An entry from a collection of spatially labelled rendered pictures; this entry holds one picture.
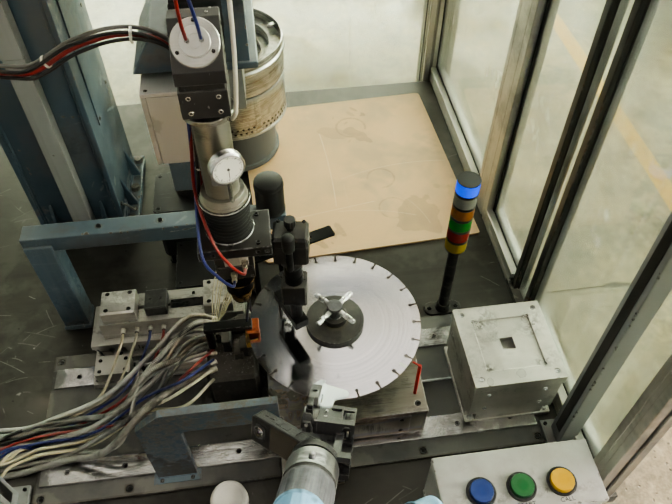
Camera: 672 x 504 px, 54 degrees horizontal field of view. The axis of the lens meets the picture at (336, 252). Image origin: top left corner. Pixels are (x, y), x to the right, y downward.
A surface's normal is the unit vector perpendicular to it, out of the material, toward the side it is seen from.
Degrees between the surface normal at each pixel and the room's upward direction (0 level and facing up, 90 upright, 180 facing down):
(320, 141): 0
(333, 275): 0
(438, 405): 0
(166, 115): 90
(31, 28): 90
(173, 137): 90
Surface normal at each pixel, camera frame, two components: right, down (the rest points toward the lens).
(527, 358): 0.00, -0.65
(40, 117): 0.13, 0.76
